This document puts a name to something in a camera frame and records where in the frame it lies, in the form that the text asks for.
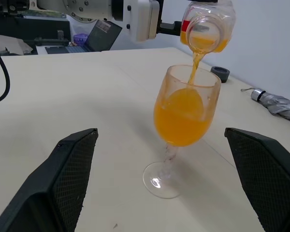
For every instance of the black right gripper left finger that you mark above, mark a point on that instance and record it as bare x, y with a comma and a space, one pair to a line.
50, 183

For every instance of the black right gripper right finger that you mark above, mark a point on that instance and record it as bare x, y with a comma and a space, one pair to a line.
268, 174

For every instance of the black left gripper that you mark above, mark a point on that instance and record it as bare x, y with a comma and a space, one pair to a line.
170, 27

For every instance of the clear orange juice bottle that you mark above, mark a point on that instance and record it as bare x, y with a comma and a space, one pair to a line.
207, 26

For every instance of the clear wine glass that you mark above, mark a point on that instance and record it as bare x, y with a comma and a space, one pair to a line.
181, 120

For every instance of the dark open laptop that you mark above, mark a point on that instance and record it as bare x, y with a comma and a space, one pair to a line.
104, 36

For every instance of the dark grey round roll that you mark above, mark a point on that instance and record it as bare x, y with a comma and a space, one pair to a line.
221, 72

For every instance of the folded grey purple umbrella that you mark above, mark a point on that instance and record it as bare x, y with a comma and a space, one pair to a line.
278, 104

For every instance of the purple plastic box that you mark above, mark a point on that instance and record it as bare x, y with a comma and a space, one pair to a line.
81, 39

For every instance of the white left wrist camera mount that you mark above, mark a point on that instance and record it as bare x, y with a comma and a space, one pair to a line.
142, 19

